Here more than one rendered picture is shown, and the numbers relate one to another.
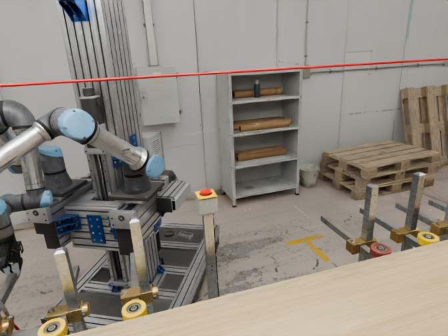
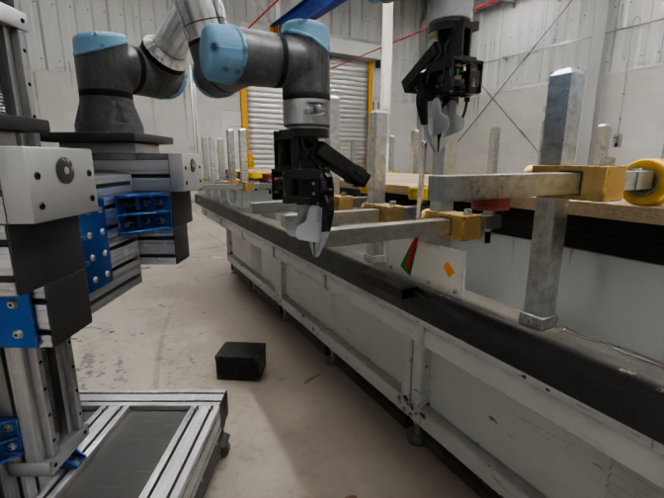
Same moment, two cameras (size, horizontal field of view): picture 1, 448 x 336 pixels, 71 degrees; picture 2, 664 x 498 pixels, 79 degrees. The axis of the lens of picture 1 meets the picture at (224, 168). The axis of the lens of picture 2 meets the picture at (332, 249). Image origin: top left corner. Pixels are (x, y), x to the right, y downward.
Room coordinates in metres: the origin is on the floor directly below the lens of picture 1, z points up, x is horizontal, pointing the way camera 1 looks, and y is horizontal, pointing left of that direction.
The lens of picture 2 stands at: (1.26, 1.60, 0.98)
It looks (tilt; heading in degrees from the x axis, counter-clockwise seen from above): 13 degrees down; 257
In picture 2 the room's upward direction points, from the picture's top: straight up
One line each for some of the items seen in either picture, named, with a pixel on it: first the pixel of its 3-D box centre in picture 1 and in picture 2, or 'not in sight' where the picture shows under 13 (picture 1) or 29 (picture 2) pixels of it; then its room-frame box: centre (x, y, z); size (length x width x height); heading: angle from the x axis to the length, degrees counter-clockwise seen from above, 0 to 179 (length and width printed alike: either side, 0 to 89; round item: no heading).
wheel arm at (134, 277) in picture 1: (135, 285); (318, 205); (1.03, 0.38, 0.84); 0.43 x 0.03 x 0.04; 16
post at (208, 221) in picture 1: (211, 261); not in sight; (1.05, 0.07, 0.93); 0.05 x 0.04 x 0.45; 106
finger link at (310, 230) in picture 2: (11, 269); (310, 232); (1.15, 0.95, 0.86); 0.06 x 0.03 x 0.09; 16
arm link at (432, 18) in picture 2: not in sight; (451, 14); (0.89, 0.90, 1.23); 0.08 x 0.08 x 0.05
